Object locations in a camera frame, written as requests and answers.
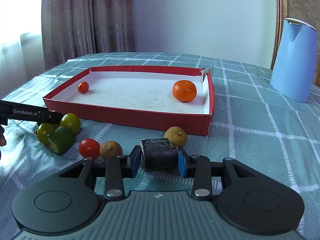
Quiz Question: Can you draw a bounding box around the small red cherry tomato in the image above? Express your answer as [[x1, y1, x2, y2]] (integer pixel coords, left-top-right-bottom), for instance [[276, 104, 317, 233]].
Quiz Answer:
[[77, 81, 90, 94]]

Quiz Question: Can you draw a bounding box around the light blue kettle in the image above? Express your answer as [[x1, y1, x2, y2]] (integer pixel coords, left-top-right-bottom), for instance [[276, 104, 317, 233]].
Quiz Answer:
[[269, 18, 318, 103]]

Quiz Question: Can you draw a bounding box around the green tomato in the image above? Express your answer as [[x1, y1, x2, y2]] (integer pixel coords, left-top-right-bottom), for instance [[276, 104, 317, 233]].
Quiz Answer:
[[34, 123, 57, 146], [60, 113, 81, 135]]

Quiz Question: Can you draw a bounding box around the brown longan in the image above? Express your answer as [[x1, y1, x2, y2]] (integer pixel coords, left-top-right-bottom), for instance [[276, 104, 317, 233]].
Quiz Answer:
[[99, 141, 123, 160], [164, 126, 188, 147]]

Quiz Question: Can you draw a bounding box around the beige patterned curtain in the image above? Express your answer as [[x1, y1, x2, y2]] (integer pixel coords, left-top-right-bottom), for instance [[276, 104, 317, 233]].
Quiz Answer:
[[41, 0, 136, 69]]

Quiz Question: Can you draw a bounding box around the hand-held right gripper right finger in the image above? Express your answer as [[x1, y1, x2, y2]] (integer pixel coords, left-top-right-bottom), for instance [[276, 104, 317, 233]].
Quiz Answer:
[[177, 148, 263, 202]]

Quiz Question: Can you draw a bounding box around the orange mandarin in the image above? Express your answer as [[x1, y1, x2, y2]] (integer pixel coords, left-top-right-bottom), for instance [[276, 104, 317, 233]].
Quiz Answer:
[[172, 80, 197, 103]]

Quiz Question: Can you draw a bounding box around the dark eggplant chunk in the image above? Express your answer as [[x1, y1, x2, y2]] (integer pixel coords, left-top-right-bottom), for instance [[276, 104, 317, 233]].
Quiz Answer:
[[140, 137, 178, 172]]

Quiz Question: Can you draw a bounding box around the person's left hand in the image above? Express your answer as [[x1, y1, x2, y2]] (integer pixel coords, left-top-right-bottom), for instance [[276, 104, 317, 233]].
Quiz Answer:
[[0, 125, 7, 147]]

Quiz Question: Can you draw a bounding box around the sheer white curtain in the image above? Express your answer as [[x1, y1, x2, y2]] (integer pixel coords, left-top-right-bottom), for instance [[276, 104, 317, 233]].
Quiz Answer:
[[0, 0, 48, 98]]

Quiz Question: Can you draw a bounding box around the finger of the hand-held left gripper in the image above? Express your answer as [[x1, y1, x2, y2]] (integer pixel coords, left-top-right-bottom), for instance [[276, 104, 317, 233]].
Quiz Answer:
[[41, 110, 64, 125]]

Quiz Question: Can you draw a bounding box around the green cucumber piece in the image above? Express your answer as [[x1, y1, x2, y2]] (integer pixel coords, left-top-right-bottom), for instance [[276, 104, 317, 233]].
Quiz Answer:
[[47, 126, 75, 155]]

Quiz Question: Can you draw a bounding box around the red cardboard box tray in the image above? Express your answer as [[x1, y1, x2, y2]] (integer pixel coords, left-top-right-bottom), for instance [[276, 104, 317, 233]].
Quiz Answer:
[[43, 65, 215, 136]]

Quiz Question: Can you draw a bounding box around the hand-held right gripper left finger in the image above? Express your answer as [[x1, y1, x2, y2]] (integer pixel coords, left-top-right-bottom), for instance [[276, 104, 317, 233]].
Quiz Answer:
[[59, 145, 142, 200]]

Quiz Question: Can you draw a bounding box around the large red tomato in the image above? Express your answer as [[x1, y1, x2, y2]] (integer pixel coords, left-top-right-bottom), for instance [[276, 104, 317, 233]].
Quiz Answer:
[[79, 138, 101, 159]]

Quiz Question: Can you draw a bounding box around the gold framed padded headboard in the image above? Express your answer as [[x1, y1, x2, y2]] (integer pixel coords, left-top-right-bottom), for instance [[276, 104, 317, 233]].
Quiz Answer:
[[271, 0, 320, 85]]

